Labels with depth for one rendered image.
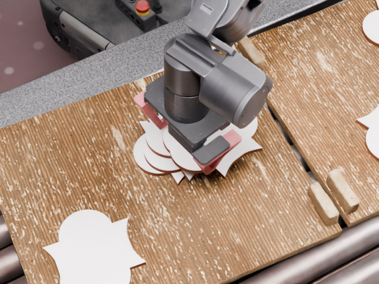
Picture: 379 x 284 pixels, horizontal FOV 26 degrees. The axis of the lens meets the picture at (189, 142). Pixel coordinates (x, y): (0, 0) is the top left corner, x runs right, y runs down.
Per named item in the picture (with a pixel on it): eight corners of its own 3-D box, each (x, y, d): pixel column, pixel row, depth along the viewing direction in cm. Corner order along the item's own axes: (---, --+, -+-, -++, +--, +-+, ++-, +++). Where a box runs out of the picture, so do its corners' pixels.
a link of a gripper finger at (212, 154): (204, 135, 113) (206, 93, 105) (239, 168, 110) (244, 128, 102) (166, 162, 111) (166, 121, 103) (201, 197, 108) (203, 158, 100)
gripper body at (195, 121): (180, 77, 108) (180, 40, 102) (232, 125, 104) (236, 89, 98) (142, 102, 106) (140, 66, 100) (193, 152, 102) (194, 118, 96)
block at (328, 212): (305, 193, 113) (307, 183, 111) (317, 189, 114) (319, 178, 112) (326, 229, 110) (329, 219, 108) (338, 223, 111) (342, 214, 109)
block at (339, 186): (324, 181, 114) (326, 171, 112) (335, 176, 115) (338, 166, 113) (346, 216, 111) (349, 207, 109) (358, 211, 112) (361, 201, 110)
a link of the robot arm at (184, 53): (185, 20, 96) (153, 48, 94) (231, 49, 94) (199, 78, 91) (184, 57, 102) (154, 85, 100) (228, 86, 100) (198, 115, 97)
